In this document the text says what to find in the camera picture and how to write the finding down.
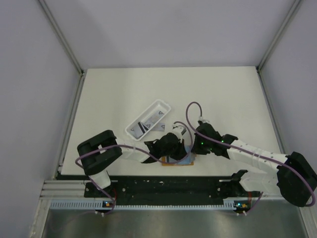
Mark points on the left aluminium frame post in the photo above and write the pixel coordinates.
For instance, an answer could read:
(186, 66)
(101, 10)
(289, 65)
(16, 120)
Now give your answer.
(78, 85)

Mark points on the aluminium frame post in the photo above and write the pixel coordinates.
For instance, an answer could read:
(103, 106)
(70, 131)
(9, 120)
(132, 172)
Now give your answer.
(78, 85)
(282, 29)

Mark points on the silver VIP card in basket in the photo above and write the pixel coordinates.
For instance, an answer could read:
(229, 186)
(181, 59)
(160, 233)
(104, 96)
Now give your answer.
(156, 116)

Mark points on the silver card black stripe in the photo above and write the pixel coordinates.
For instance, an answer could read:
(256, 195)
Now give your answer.
(168, 159)

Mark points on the right aluminium frame post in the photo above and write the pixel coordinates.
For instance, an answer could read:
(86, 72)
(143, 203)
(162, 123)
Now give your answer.
(282, 29)

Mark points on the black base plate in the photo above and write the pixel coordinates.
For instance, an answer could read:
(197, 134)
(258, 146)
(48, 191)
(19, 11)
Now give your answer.
(173, 190)

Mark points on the silver diamond card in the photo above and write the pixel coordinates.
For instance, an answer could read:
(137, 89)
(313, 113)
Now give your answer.
(148, 124)
(160, 126)

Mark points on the white slotted cable duct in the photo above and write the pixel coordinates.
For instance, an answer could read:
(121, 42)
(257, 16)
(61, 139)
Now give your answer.
(101, 204)

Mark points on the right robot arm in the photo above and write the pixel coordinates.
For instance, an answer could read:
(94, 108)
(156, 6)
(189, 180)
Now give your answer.
(290, 176)

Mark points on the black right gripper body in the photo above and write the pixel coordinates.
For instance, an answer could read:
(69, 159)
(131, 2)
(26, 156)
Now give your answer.
(201, 147)

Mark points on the silver vip card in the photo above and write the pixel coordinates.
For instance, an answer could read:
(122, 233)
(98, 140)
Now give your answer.
(156, 116)
(189, 151)

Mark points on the yellow leather card holder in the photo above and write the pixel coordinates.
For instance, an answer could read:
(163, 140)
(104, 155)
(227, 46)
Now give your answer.
(179, 158)

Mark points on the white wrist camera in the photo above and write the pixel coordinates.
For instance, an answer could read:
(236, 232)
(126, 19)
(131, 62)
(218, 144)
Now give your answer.
(178, 129)
(202, 121)

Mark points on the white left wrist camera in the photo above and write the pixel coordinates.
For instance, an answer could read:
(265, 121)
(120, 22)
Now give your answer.
(178, 129)

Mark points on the silver diamond card in basket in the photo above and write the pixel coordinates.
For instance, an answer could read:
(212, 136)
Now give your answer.
(148, 124)

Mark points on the silver stripe card in basket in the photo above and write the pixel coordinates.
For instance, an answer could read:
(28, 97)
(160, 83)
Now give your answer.
(138, 130)

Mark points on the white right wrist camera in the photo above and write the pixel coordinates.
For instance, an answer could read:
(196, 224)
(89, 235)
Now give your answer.
(202, 121)

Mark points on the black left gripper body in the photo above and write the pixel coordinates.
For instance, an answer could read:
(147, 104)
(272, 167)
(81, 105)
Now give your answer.
(176, 152)

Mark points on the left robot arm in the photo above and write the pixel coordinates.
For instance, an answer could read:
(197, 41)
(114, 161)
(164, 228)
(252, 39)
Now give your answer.
(100, 151)

